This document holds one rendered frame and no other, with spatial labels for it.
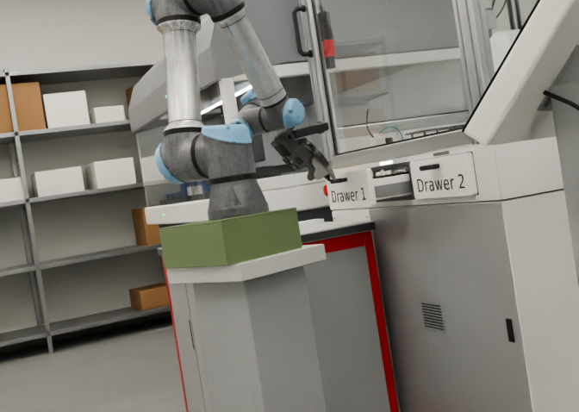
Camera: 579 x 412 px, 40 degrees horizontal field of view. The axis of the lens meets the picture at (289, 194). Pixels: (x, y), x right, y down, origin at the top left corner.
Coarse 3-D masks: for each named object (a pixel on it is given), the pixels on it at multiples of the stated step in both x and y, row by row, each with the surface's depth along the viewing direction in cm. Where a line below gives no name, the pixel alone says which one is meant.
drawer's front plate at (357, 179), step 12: (348, 180) 239; (360, 180) 232; (372, 180) 228; (336, 192) 248; (360, 192) 233; (372, 192) 228; (336, 204) 250; (348, 204) 242; (360, 204) 234; (372, 204) 228
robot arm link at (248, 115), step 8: (248, 104) 226; (256, 104) 226; (240, 112) 224; (248, 112) 221; (256, 112) 219; (232, 120) 222; (240, 120) 220; (248, 120) 220; (256, 120) 218; (248, 128) 220; (256, 128) 220
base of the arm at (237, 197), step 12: (216, 180) 192; (228, 180) 190; (240, 180) 191; (252, 180) 193; (216, 192) 191; (228, 192) 190; (240, 192) 190; (252, 192) 191; (216, 204) 191; (228, 204) 190; (240, 204) 189; (252, 204) 190; (264, 204) 192; (216, 216) 190; (228, 216) 189
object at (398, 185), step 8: (400, 176) 234; (408, 176) 235; (376, 184) 231; (384, 184) 231; (392, 184) 232; (400, 184) 233; (408, 184) 234; (376, 192) 230; (384, 192) 231; (392, 192) 232; (400, 192) 233; (408, 192) 234
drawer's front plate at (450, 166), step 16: (432, 160) 218; (448, 160) 211; (464, 160) 204; (416, 176) 227; (432, 176) 220; (448, 176) 212; (464, 176) 205; (416, 192) 229; (432, 192) 221; (448, 192) 213; (464, 192) 206
